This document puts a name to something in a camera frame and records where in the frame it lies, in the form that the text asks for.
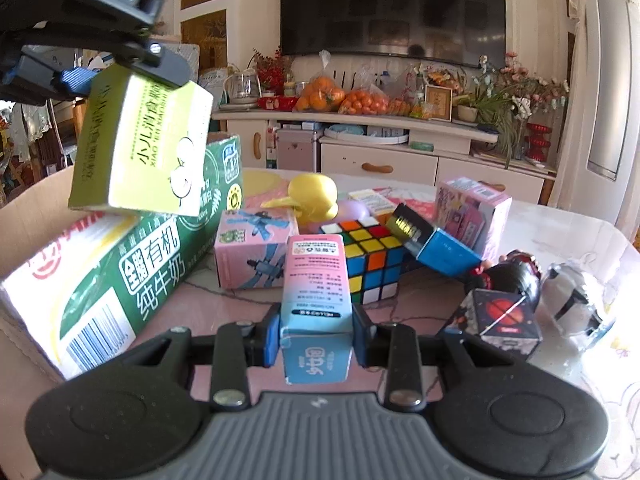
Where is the purple pink toy egg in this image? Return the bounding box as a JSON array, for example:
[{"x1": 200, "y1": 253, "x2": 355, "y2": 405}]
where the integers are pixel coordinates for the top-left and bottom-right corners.
[{"x1": 334, "y1": 198, "x2": 369, "y2": 222}]

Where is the black television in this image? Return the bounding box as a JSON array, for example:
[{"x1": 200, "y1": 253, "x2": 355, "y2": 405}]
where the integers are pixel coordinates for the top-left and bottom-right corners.
[{"x1": 280, "y1": 0, "x2": 506, "y2": 66}]

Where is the pink robot toy box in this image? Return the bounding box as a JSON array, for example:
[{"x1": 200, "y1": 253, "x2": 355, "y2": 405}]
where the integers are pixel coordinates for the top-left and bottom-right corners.
[{"x1": 214, "y1": 208, "x2": 298, "y2": 290}]

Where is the white tv cabinet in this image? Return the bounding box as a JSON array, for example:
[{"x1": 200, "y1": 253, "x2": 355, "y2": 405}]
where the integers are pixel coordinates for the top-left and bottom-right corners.
[{"x1": 213, "y1": 110, "x2": 556, "y2": 205}]

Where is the yellow toy gun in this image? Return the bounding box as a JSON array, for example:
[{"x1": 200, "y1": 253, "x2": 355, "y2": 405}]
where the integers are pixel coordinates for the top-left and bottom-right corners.
[{"x1": 262, "y1": 172, "x2": 338, "y2": 226}]

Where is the bag of oranges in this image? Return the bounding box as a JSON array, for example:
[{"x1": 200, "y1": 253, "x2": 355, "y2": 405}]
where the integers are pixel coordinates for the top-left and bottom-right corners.
[{"x1": 293, "y1": 50, "x2": 346, "y2": 113}]

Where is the potted flower plant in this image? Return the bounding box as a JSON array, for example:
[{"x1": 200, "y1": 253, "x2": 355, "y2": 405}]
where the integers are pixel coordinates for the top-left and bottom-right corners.
[{"x1": 454, "y1": 51, "x2": 570, "y2": 165}]

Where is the space pattern cube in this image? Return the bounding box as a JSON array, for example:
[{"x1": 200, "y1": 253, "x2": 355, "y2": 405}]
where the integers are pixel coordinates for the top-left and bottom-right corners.
[{"x1": 442, "y1": 289, "x2": 542, "y2": 360}]

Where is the framed picture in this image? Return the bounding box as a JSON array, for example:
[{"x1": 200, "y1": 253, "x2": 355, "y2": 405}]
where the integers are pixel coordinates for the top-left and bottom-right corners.
[{"x1": 425, "y1": 84, "x2": 452, "y2": 122}]

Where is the pink blue small carton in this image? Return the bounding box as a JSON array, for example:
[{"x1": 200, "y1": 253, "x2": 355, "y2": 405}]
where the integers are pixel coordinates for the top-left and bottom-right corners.
[{"x1": 279, "y1": 234, "x2": 354, "y2": 385}]

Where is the bag of small tangerines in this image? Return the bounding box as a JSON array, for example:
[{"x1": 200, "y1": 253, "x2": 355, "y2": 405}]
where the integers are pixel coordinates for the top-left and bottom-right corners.
[{"x1": 338, "y1": 70, "x2": 390, "y2": 115}]

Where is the yellow green medicine box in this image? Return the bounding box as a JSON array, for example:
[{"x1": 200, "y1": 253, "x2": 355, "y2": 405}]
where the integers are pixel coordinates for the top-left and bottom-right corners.
[{"x1": 68, "y1": 65, "x2": 213, "y2": 217}]

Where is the black red toy figure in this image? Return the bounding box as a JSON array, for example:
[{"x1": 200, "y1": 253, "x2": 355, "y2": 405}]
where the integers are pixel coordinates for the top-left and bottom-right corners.
[{"x1": 463, "y1": 250, "x2": 542, "y2": 312}]

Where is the orange white medicine box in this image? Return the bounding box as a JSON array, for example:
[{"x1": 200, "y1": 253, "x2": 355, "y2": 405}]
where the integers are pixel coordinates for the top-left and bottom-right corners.
[{"x1": 347, "y1": 188, "x2": 396, "y2": 217}]

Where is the rubiks cube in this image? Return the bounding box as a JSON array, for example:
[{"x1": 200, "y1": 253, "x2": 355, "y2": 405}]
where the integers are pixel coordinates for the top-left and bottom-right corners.
[{"x1": 320, "y1": 216, "x2": 407, "y2": 306}]

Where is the glass kettle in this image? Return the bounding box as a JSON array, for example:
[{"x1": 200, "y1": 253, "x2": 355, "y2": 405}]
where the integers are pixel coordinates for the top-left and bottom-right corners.
[{"x1": 220, "y1": 68, "x2": 262, "y2": 110}]

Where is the pink purple toy box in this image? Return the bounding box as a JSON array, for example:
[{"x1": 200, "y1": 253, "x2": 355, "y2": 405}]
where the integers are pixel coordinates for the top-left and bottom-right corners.
[{"x1": 434, "y1": 177, "x2": 512, "y2": 262}]

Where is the blue black medicine box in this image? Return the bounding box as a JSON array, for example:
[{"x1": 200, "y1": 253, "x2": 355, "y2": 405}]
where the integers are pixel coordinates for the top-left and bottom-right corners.
[{"x1": 386, "y1": 203, "x2": 482, "y2": 278}]

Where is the green milk carton box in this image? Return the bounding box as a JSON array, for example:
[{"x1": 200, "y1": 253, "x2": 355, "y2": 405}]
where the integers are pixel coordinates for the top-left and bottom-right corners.
[{"x1": 1, "y1": 133, "x2": 243, "y2": 378}]

